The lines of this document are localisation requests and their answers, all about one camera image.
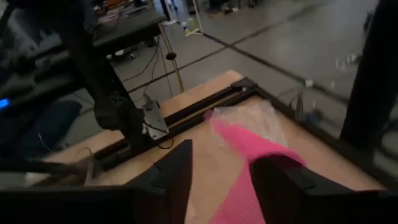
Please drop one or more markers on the clear plastic bag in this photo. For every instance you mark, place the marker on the clear plastic bag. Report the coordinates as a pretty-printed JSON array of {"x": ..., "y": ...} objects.
[{"x": 258, "y": 118}]

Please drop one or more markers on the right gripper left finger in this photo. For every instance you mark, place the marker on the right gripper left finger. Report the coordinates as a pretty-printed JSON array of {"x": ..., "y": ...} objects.
[{"x": 164, "y": 180}]

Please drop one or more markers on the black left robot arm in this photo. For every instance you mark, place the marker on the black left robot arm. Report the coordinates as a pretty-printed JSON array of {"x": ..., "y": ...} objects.
[{"x": 115, "y": 105}]

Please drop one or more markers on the black desk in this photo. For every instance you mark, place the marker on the black desk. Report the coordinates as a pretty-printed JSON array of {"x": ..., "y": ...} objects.
[{"x": 130, "y": 28}]

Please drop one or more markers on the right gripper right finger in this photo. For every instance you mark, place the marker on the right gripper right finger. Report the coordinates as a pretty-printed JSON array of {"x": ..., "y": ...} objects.
[{"x": 280, "y": 186}]

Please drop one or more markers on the pink elastic bandage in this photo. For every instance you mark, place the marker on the pink elastic bandage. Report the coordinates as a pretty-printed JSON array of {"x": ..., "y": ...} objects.
[{"x": 245, "y": 140}]

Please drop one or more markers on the white stand frame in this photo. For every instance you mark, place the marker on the white stand frame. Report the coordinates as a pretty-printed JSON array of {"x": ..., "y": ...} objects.
[{"x": 198, "y": 18}]

